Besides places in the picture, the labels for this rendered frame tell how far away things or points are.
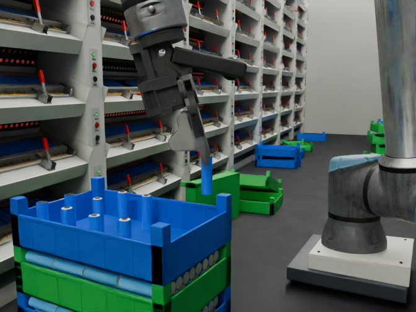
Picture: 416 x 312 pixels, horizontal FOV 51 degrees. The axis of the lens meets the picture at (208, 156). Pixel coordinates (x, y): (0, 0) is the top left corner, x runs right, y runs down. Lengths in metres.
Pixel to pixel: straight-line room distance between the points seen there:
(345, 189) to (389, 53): 0.40
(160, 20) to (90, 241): 0.33
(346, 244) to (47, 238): 0.87
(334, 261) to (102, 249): 0.80
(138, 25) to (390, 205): 0.83
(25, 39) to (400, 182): 1.03
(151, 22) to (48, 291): 0.44
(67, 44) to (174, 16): 0.75
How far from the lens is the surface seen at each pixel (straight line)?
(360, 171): 1.29
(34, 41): 1.28
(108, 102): 1.52
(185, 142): 0.67
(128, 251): 0.61
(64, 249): 0.69
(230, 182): 1.86
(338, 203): 1.32
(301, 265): 1.33
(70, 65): 1.45
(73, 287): 0.71
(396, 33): 1.15
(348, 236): 1.32
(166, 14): 0.66
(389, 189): 1.22
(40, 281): 0.76
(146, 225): 0.78
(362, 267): 1.28
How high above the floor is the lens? 0.58
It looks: 9 degrees down
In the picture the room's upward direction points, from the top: straight up
